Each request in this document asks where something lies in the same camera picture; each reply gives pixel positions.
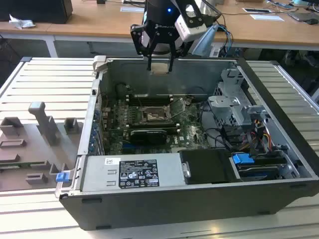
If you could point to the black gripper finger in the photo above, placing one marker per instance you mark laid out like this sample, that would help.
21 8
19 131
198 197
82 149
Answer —
150 52
172 53

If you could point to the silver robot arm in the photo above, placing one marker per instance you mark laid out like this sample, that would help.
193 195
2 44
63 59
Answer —
206 7

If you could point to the CPU socket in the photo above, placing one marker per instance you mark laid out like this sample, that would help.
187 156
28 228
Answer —
163 113

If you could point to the blue expansion slot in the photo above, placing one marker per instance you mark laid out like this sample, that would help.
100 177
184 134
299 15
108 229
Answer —
127 147

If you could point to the pale blue teach pendant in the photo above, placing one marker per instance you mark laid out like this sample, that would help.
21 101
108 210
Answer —
205 39

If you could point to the small white box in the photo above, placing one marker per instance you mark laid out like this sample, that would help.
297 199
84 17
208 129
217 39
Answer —
215 52

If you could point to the black RAM stick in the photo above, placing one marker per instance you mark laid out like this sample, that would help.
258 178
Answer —
149 99

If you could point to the wooden desk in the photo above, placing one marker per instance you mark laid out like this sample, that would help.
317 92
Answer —
99 20

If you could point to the metal drive cage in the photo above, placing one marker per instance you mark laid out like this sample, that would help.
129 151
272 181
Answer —
224 104

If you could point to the green motherboard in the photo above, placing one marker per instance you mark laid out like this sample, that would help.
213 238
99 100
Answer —
189 134

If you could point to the black graphics card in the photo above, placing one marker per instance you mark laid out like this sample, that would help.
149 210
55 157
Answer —
149 137

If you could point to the white framed tablet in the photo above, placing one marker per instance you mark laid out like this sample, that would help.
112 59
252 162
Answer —
256 10

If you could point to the white paper sheet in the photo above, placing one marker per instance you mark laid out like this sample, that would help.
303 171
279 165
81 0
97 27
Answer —
266 17

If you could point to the black computer tower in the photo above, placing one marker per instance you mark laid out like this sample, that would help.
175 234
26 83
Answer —
37 11

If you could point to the blue disk carrier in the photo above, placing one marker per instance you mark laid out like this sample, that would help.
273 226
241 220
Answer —
243 158

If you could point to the crumpled white paper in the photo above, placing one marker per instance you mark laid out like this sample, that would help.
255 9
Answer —
22 23

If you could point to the grey power supply box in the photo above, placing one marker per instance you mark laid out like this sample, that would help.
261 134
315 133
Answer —
99 174

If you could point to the grey laptop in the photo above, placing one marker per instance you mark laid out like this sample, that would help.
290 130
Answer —
301 16

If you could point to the black computer mouse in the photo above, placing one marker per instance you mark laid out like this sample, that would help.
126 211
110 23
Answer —
311 21

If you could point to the black disk drive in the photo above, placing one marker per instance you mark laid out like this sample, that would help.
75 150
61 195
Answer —
259 171

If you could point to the blue case latch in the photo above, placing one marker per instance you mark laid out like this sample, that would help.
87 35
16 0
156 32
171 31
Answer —
62 177

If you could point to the grey parts rack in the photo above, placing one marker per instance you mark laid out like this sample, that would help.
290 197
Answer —
30 147

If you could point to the open black PC case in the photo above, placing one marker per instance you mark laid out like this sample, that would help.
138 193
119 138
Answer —
174 211

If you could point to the green RAM stick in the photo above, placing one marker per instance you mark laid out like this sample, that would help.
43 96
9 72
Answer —
20 164

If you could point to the small wrist camera box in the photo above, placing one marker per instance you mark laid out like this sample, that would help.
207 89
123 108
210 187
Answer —
136 39

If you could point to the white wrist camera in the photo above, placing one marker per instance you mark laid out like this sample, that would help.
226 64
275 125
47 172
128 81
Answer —
192 30

